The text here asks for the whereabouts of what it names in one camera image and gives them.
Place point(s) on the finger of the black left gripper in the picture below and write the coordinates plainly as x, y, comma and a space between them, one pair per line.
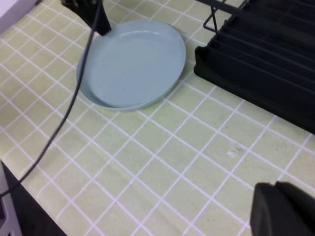
92, 11

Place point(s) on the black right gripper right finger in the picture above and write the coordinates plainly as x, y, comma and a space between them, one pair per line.
302, 202

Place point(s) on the light green plate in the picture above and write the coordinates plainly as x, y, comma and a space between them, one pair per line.
133, 66

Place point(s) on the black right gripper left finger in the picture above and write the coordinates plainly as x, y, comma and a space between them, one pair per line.
273, 215

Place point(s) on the black dish rack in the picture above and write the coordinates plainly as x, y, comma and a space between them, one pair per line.
264, 53

